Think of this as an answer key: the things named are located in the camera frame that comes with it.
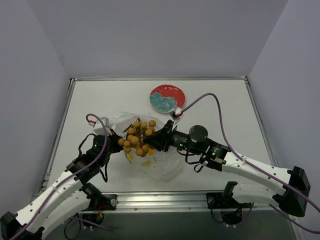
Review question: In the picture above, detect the aluminium front rail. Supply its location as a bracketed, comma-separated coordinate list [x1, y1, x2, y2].
[47, 188, 300, 213]

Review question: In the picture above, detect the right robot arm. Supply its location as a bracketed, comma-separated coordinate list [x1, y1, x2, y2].
[143, 120, 311, 217]

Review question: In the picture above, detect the red floral plate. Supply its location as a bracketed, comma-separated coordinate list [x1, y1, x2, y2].
[149, 84, 186, 114]

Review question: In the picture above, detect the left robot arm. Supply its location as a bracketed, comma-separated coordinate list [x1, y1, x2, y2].
[0, 133, 123, 240]

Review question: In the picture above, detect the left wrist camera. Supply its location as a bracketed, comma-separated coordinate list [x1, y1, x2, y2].
[88, 116, 111, 135]

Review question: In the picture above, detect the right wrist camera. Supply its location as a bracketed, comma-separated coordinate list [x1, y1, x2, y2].
[169, 107, 183, 125]

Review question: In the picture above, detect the fake longan fruit bunch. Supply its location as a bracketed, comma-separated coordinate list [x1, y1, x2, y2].
[117, 118, 157, 157]

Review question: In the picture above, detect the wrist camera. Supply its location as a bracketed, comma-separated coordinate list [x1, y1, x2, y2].
[88, 116, 111, 135]
[169, 107, 183, 125]

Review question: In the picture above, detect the white printed plastic bag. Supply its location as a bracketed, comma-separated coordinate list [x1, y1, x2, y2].
[110, 112, 183, 183]

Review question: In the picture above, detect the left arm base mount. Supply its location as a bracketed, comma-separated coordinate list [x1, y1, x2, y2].
[81, 194, 118, 227]

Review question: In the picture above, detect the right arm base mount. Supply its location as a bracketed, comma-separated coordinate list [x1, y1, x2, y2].
[206, 192, 254, 228]

